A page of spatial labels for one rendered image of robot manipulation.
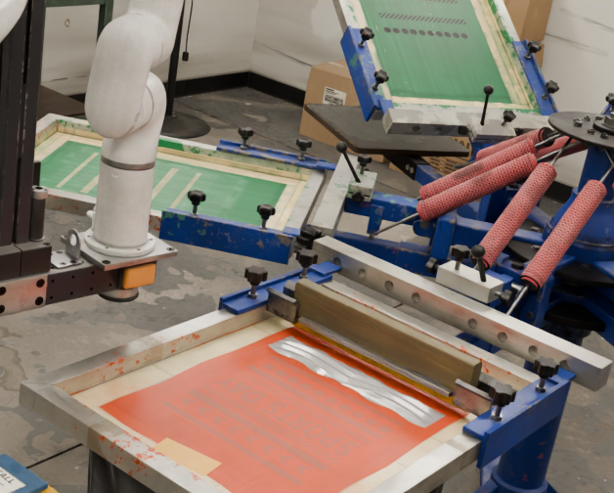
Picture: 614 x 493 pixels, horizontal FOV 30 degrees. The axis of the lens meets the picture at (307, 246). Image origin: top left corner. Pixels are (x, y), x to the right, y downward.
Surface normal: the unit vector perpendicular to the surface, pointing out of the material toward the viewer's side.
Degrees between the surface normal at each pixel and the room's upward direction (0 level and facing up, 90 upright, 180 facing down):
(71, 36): 90
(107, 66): 89
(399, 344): 90
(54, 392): 0
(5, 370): 0
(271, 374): 0
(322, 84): 87
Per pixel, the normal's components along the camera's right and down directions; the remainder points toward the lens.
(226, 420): 0.15, -0.92
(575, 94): -0.62, 0.21
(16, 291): 0.68, 0.37
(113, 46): -0.34, 0.24
